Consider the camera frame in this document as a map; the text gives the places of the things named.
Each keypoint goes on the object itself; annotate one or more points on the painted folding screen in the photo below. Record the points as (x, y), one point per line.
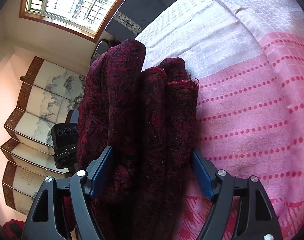
(46, 96)

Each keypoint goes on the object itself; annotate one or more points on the dark red patterned sweater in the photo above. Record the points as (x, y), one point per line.
(148, 117)

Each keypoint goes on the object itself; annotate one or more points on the pink checked bed sheet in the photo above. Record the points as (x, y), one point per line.
(248, 58)

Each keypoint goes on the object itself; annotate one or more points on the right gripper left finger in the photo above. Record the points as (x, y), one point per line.
(46, 218)

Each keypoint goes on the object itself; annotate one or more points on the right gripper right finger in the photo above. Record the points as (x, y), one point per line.
(256, 218)

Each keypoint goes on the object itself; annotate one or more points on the window with wooden frame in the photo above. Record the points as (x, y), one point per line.
(84, 18)

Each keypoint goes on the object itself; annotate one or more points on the wooden armchair grey cushion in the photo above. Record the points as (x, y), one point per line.
(103, 46)

